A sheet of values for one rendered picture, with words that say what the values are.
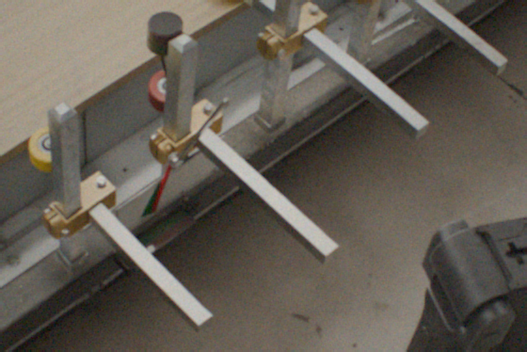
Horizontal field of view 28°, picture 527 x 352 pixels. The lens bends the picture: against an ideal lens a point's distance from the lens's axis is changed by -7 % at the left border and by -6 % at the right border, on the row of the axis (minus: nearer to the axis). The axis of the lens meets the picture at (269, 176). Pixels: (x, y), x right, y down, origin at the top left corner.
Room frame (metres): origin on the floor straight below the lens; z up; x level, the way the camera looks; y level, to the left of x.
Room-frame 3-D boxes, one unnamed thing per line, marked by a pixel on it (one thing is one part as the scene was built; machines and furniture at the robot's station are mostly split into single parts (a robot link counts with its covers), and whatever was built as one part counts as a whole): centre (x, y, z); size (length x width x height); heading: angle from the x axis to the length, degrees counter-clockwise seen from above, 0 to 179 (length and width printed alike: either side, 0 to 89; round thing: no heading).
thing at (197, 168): (1.19, 0.17, 0.75); 0.26 x 0.01 x 0.10; 142
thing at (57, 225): (1.05, 0.32, 0.84); 0.14 x 0.06 x 0.05; 142
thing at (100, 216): (1.01, 0.23, 0.84); 0.43 x 0.03 x 0.04; 52
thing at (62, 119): (1.03, 0.33, 0.89); 0.04 x 0.04 x 0.48; 52
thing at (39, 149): (1.13, 0.39, 0.85); 0.08 x 0.08 x 0.11
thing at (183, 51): (1.23, 0.17, 0.87); 0.04 x 0.04 x 0.48; 52
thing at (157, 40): (1.26, 0.21, 1.10); 0.06 x 0.06 x 0.02
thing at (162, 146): (1.25, 0.16, 0.85); 0.14 x 0.06 x 0.05; 142
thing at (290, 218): (1.18, 0.05, 0.84); 0.43 x 0.03 x 0.04; 52
